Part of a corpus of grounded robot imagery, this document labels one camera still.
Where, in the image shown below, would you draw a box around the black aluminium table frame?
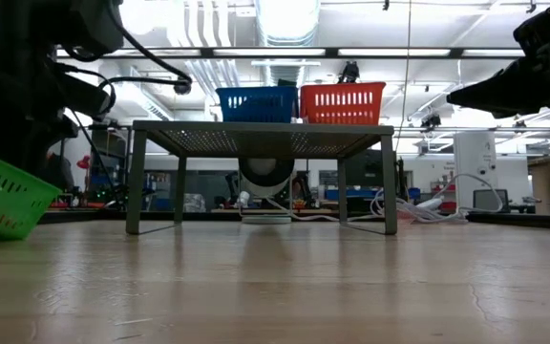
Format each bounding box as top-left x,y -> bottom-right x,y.
39,208 -> 550,232

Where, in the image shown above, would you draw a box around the grey perforated metal shelf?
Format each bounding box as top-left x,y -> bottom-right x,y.
125,119 -> 398,236

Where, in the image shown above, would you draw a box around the red plastic basket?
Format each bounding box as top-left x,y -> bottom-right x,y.
299,81 -> 388,126

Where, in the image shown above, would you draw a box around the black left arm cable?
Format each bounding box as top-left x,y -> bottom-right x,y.
59,0 -> 194,120

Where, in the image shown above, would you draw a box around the small grey monitor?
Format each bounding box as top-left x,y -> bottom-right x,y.
472,187 -> 511,212

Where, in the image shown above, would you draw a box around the white box appliance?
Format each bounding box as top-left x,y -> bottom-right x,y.
453,131 -> 499,210

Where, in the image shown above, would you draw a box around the black overhead frame bar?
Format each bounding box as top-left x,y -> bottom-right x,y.
0,46 -> 527,60

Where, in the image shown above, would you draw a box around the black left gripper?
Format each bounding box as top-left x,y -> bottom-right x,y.
0,65 -> 113,164

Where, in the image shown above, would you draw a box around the black ceiling spotlight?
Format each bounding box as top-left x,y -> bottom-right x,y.
173,77 -> 193,97
337,60 -> 361,85

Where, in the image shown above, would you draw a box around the blue plastic basket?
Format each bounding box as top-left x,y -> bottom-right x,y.
215,85 -> 301,124

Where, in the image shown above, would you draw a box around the black monitor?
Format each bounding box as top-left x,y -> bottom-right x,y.
345,149 -> 399,188

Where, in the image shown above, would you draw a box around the green plastic basket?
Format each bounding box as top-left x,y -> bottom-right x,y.
0,144 -> 63,241

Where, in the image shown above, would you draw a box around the silver ventilation duct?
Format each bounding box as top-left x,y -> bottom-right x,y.
250,0 -> 323,88

